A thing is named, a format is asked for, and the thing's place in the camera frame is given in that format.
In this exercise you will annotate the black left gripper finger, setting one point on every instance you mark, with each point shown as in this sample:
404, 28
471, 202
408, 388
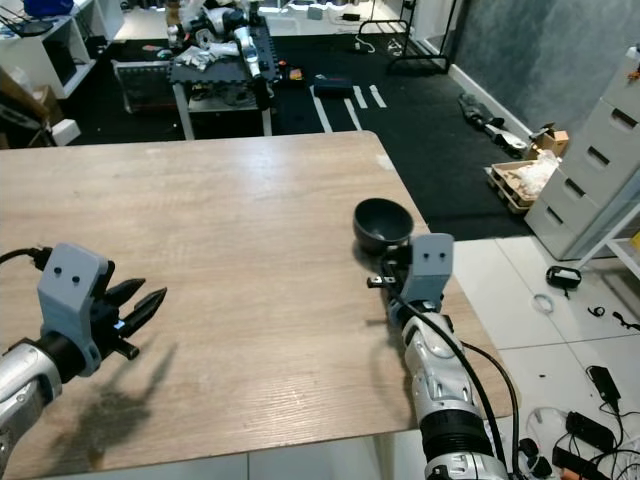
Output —
138, 315
122, 293

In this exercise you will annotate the black round bowl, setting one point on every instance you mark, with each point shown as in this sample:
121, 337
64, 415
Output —
382, 225

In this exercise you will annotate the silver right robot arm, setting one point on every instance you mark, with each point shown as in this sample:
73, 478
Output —
440, 380

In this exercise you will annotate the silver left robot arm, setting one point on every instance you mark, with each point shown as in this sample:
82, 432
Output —
25, 390

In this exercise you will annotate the wooden crate with plastic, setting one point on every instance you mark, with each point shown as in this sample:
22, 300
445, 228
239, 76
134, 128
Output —
525, 182

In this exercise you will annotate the black floor device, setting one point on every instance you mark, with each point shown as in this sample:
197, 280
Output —
564, 279

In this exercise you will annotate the small white box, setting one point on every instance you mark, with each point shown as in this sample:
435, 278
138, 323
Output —
64, 132

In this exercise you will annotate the black and grey tool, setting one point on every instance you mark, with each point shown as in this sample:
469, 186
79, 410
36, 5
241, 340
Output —
490, 122

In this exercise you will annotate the black flat box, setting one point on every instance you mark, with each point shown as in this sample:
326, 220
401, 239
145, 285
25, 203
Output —
332, 86

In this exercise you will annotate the small cardboard box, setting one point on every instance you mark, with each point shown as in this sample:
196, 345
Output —
552, 143

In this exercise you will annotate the white drawer cabinet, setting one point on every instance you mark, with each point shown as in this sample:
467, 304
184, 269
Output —
585, 170

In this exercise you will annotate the brown cardboard sheet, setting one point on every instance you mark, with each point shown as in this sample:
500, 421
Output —
25, 95

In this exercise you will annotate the grey work cart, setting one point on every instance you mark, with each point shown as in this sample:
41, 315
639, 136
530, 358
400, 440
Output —
220, 95

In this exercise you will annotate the black metal rack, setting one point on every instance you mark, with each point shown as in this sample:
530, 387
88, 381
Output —
415, 55

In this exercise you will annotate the black power adapter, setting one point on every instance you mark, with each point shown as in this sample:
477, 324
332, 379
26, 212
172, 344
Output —
605, 385
590, 430

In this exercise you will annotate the white shelf unit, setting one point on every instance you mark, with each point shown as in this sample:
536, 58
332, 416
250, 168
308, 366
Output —
50, 45

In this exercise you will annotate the white spare robot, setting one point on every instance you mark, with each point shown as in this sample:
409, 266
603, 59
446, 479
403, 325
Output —
230, 30

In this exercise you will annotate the blue storage box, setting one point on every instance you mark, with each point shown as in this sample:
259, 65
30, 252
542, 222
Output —
50, 6

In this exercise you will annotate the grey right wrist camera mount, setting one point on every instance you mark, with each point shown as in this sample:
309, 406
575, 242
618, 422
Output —
430, 262

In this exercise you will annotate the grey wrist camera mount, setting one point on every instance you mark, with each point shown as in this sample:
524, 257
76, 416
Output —
68, 290
430, 262

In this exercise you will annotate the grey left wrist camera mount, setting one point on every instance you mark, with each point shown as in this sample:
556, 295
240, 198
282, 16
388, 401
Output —
68, 290

